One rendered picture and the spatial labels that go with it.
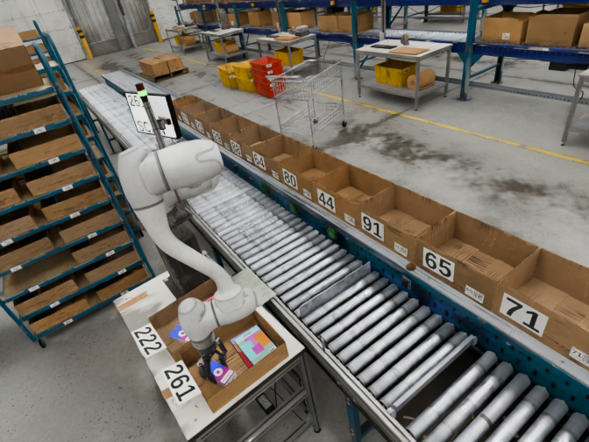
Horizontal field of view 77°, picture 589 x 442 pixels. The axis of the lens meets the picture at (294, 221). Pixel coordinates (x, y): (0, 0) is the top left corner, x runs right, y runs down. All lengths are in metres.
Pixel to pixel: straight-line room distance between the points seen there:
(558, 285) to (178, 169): 1.55
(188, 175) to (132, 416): 1.90
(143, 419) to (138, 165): 1.87
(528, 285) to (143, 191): 1.56
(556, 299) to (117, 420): 2.47
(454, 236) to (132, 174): 1.52
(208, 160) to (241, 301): 0.53
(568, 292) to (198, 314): 1.46
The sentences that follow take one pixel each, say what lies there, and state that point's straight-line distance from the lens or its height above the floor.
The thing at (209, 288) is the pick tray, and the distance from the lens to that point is 2.06.
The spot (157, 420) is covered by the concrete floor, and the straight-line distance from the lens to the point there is 2.70.
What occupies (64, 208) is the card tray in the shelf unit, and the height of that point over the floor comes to 0.99.
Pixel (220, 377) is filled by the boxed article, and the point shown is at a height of 0.79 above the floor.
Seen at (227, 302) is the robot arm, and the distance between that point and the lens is 1.39.
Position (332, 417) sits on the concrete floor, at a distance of 2.41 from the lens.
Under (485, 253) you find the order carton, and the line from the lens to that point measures 1.99.
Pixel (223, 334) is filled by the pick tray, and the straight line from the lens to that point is 1.83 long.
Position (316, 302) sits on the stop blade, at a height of 0.77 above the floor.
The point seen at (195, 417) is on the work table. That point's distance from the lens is 1.70.
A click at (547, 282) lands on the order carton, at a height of 0.89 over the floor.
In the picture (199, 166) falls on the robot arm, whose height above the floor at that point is 1.67.
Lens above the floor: 2.15
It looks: 35 degrees down
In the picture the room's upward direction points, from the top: 10 degrees counter-clockwise
